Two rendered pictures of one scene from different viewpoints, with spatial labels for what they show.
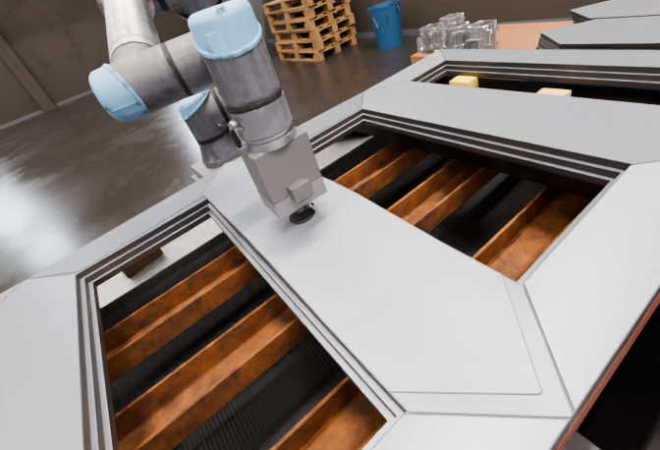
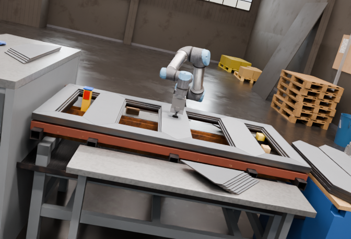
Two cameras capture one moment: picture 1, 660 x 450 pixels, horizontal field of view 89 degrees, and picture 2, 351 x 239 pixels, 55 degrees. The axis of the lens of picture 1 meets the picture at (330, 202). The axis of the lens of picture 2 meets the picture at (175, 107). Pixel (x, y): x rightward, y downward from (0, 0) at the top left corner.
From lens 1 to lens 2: 1.73 m
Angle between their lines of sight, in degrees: 27
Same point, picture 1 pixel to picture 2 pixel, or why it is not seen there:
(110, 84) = (163, 71)
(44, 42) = (155, 11)
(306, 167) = (182, 106)
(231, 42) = (183, 78)
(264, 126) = (179, 93)
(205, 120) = not seen: hidden behind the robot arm
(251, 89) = (181, 86)
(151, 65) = (172, 72)
